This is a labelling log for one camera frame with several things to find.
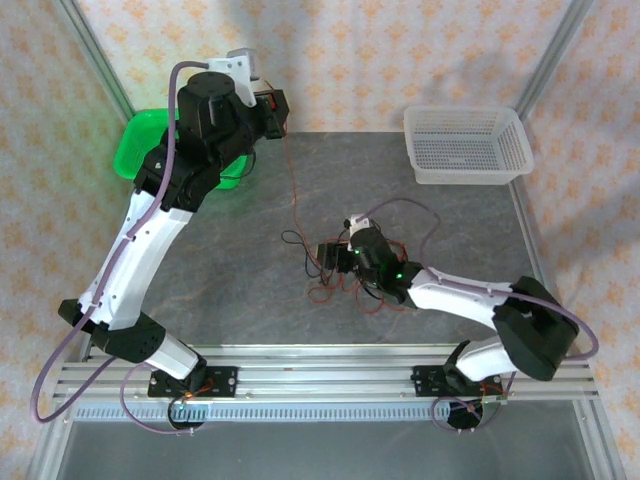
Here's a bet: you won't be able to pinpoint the aluminium table side rail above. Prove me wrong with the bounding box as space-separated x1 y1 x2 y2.
507 177 571 359

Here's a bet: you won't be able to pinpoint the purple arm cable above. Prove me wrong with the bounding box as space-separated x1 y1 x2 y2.
355 198 600 434
29 60 211 436

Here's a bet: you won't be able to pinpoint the aluminium frame post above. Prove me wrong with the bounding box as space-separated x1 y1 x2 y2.
52 0 136 121
514 0 596 121

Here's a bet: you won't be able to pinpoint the white plastic basket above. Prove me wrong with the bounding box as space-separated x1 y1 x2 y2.
402 105 535 187

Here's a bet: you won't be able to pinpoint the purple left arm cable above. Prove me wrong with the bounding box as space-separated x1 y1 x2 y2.
29 60 211 436

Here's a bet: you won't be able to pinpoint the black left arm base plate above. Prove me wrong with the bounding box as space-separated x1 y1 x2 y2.
147 366 240 400

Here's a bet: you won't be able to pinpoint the red-brown rubber bands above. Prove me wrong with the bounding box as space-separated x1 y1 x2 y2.
307 277 351 306

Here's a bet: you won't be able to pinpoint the grey slotted cable duct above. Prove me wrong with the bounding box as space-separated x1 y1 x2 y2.
72 403 494 422

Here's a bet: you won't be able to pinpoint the green plastic basket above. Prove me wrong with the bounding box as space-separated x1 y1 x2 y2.
113 107 246 192

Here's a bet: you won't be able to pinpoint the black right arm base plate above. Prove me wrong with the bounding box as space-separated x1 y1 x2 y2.
410 364 503 400

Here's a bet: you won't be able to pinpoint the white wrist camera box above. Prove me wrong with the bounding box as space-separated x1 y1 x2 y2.
205 47 261 109
342 213 375 237

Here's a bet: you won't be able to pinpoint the black round cable port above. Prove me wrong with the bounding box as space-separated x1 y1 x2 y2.
167 397 209 432
446 397 486 432

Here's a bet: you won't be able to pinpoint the aluminium frame leg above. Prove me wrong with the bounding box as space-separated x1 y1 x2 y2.
572 399 626 480
24 399 76 480

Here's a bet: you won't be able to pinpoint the black left gripper wire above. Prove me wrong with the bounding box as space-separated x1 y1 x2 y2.
233 148 259 179

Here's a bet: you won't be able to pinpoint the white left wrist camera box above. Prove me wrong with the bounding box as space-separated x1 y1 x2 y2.
205 47 261 109

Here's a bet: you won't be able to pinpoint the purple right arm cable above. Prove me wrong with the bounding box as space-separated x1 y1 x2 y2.
355 198 600 434

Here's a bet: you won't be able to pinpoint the aluminium mounting rail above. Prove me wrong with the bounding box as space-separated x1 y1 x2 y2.
52 344 601 401

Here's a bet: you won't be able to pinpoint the orange left arm base wire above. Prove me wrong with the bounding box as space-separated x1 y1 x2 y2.
182 380 216 401

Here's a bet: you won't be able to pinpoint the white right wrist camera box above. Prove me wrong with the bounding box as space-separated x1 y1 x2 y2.
342 213 375 237

